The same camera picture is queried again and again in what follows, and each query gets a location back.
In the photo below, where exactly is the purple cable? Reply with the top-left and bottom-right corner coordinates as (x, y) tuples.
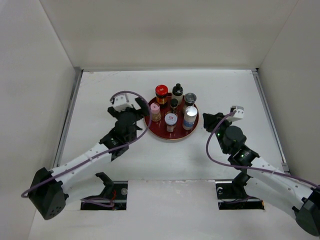
(205, 111), (320, 188)
(20, 90), (153, 207)

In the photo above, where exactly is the clear cap pepper grinder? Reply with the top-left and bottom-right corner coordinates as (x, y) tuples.
(182, 92), (197, 113)

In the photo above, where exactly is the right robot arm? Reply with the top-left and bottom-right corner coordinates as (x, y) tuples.
(202, 108), (320, 237)

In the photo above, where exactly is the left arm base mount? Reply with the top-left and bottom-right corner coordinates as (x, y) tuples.
(80, 172), (129, 211)

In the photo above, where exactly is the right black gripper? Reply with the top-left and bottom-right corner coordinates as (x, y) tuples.
(202, 112), (234, 155)

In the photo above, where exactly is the blue label silver cap bottle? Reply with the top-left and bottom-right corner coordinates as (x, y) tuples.
(182, 106), (198, 131)

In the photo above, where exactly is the red lid sauce jar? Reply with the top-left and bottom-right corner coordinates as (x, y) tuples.
(155, 84), (168, 108)

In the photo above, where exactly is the black lid spice bottle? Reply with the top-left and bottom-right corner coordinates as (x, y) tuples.
(170, 98), (179, 115)

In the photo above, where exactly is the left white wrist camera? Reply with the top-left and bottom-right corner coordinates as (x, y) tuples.
(110, 93), (132, 112)

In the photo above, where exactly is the red round tray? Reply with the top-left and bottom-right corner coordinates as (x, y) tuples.
(148, 92), (200, 141)

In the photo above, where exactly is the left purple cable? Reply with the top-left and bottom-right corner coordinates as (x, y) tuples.
(20, 90), (153, 207)

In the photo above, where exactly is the dark jar white lid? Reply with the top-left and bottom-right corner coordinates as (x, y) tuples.
(164, 113), (178, 133)

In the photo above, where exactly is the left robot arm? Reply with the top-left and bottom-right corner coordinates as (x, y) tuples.
(21, 92), (150, 220)

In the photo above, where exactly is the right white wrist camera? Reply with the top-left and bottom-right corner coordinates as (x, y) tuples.
(228, 105), (244, 122)

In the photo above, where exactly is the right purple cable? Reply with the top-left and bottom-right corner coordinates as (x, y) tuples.
(205, 111), (320, 188)

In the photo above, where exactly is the pink lid spice bottle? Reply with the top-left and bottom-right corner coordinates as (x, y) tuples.
(150, 102), (162, 122)

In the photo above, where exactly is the black knob salt grinder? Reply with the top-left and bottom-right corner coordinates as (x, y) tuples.
(171, 83), (184, 105)

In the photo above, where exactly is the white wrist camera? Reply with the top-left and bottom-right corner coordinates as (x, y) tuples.
(110, 93), (132, 112)
(228, 105), (244, 122)

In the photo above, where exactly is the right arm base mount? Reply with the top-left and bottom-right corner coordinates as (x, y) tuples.
(215, 172), (265, 210)

